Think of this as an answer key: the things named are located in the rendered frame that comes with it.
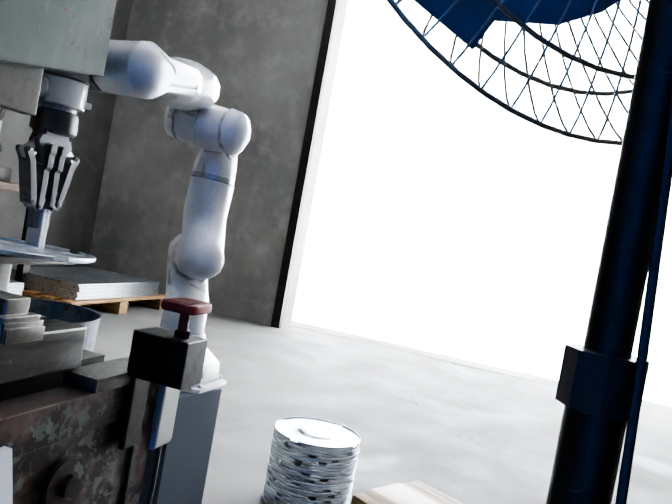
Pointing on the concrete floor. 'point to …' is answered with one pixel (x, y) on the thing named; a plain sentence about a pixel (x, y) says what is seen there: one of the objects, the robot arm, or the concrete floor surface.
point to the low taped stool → (403, 495)
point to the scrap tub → (69, 316)
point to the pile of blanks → (308, 473)
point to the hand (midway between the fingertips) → (37, 228)
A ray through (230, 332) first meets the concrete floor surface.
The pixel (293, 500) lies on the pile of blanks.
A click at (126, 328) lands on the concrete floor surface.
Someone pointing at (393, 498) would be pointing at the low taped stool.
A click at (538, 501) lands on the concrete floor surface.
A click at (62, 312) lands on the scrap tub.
